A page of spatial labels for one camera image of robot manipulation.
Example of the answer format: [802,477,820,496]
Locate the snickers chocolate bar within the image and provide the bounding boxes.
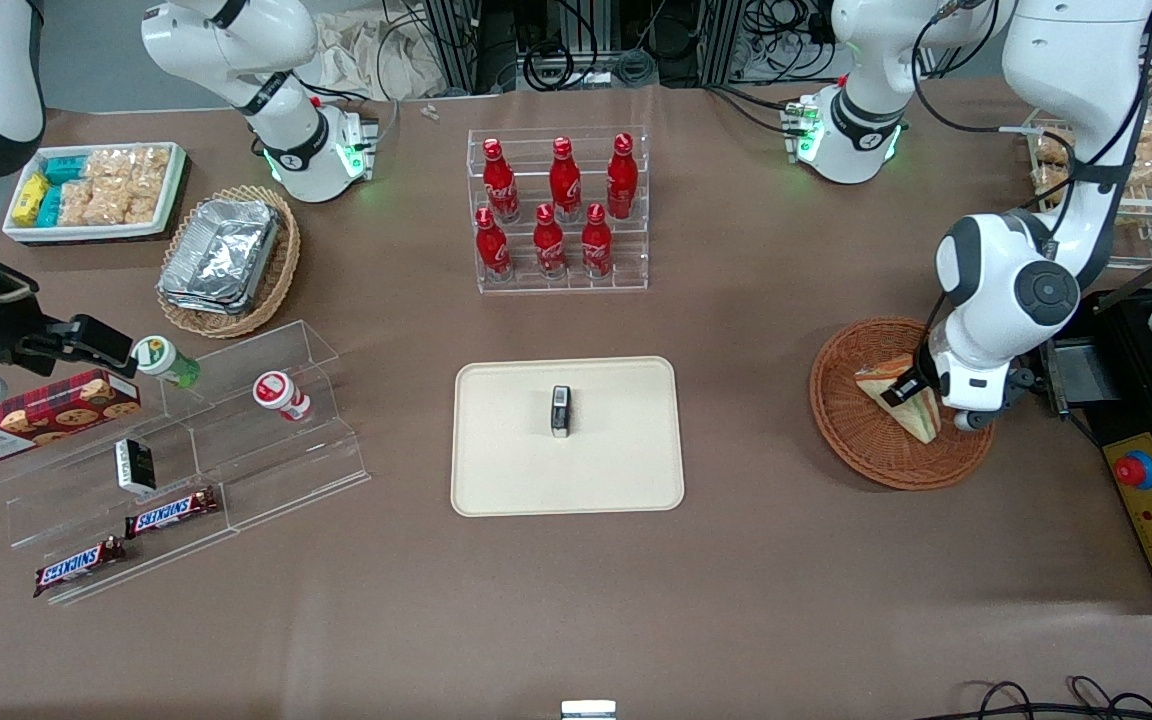
[33,536,127,599]
[124,486,220,540]

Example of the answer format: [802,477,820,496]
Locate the clear bag of fried snacks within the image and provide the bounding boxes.
[58,182,97,228]
[84,148,137,183]
[88,178,165,227]
[131,146,173,196]

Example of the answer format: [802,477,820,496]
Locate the coiled black cable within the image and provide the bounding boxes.
[521,40,577,93]

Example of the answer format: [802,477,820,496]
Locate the clear acrylic stepped shelf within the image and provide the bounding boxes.
[0,320,372,607]

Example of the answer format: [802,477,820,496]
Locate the beige plastic tray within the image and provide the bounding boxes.
[450,356,686,518]

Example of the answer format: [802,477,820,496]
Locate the red cola bottle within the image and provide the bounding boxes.
[533,203,568,281]
[474,207,514,283]
[581,202,614,279]
[606,132,639,219]
[481,138,520,223]
[548,136,583,223]

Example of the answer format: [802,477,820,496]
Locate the green capped drink bottle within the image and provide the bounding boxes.
[132,335,202,389]

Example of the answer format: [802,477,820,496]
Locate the aluminium foil container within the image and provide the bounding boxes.
[164,198,282,301]

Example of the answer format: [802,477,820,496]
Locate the oval brown wicker basket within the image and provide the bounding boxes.
[156,185,302,339]

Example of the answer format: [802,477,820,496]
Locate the yellow snack packet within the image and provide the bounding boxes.
[11,172,49,227]

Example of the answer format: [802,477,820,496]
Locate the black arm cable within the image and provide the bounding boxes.
[911,0,1152,331]

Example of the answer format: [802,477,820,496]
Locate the small black white box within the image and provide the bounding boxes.
[114,438,158,497]

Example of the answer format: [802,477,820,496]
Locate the crumpled white cloth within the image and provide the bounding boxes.
[311,10,447,101]

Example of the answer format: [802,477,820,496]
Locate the red capped drink bottle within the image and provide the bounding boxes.
[253,370,312,422]

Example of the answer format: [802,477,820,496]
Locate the red tartan cookie box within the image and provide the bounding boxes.
[0,368,142,468]

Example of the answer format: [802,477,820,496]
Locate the clear acrylic bottle rack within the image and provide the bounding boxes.
[466,125,650,295]

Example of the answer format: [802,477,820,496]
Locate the round brown wicker basket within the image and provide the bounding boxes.
[809,317,997,492]

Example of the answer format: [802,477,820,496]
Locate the aluminium equipment frame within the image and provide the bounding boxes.
[421,0,837,96]

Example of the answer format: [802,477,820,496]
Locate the triangle sandwich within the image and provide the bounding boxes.
[854,355,943,445]

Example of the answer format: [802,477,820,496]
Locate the white rectangular plastic bin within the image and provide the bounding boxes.
[1,142,189,246]

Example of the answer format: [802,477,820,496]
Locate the black floor cables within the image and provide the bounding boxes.
[941,675,1152,720]

